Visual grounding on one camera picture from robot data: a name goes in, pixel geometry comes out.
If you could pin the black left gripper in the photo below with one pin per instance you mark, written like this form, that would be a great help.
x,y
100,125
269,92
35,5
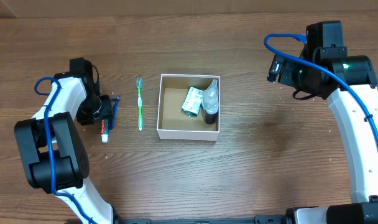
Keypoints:
x,y
105,107

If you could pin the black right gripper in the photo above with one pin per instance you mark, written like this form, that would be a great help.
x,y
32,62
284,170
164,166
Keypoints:
x,y
286,71

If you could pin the toothpaste tube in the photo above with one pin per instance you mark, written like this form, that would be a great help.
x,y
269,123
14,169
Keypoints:
x,y
105,131

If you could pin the blue disposable razor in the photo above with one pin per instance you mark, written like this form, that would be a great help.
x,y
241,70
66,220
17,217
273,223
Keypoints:
x,y
115,100

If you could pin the green toothbrush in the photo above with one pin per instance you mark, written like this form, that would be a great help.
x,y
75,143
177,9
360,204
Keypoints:
x,y
139,84

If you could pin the green soap packet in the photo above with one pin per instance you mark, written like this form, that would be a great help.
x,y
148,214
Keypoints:
x,y
192,102

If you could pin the clear bottle dark liquid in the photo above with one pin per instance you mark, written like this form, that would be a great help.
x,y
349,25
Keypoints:
x,y
210,103

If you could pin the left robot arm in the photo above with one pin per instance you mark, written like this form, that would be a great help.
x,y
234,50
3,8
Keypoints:
x,y
53,155

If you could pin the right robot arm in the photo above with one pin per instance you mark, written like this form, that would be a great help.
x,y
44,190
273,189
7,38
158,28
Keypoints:
x,y
349,85

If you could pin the white cardboard box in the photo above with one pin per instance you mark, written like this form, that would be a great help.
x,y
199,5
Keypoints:
x,y
172,122

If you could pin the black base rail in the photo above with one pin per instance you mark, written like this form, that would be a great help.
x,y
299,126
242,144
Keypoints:
x,y
201,221

